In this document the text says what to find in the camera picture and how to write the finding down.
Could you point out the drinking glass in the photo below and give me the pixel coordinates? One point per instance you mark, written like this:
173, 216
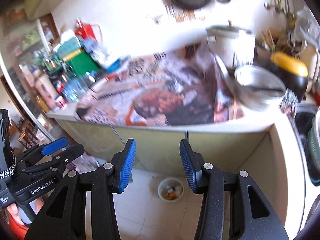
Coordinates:
83, 83
71, 92

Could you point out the metal steamer pot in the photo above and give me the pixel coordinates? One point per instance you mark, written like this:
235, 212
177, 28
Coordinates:
260, 80

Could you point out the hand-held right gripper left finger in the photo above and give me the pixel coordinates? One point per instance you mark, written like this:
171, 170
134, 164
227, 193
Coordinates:
127, 165

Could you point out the cream thermos jug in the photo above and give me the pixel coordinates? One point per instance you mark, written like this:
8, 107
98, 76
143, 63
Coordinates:
313, 72

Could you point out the person's left hand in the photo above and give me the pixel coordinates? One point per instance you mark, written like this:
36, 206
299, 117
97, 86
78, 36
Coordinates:
12, 212

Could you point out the white plastic bag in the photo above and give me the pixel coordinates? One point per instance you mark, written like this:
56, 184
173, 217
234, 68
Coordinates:
306, 22

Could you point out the red tin box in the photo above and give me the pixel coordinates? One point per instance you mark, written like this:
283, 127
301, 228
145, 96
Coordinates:
86, 31

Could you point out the glass display cabinet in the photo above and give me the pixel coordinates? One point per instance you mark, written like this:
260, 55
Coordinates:
27, 55

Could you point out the yellow black kettle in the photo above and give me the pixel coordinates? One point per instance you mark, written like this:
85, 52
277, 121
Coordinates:
290, 75

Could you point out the dish rag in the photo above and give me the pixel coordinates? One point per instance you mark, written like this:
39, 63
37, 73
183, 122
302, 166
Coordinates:
289, 102

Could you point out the teal tissue box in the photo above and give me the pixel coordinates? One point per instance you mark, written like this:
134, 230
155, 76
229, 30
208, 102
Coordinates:
70, 47

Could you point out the green box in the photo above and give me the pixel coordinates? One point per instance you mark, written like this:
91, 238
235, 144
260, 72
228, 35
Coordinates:
82, 63

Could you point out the pink plastic bag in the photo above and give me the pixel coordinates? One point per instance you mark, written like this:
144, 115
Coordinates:
86, 162

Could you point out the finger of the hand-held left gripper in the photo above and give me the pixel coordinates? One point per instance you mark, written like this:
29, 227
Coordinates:
70, 155
53, 146

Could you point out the steel sink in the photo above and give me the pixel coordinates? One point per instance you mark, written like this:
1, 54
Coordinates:
303, 120

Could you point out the green plastic bowl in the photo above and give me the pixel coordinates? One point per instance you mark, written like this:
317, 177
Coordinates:
313, 150

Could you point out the printed newspaper sheet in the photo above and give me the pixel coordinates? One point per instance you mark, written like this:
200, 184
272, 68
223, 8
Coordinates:
162, 105

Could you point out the white rice cooker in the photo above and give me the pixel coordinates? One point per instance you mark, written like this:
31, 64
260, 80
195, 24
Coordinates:
230, 47

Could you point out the wall faucet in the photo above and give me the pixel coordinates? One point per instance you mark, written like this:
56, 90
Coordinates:
277, 7

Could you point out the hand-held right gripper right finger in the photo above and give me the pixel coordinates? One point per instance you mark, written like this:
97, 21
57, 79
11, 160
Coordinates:
188, 165

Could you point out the pink thermos flask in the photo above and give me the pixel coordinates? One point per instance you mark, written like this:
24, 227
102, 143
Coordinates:
46, 90

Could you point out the white plastic bowl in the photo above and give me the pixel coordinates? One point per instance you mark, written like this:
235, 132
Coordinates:
162, 183

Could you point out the wooden chair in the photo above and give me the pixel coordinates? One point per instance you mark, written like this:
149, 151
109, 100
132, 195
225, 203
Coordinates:
25, 135

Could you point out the white bottle with red label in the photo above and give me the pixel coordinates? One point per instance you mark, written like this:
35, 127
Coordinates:
60, 102

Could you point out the long kitchen knife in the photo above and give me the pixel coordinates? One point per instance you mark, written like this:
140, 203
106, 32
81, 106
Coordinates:
223, 72

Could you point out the blue plastic basket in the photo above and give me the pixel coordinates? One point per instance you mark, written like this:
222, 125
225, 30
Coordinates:
116, 65

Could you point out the utensil holder with chopsticks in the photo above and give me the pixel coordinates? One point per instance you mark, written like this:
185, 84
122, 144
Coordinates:
265, 47

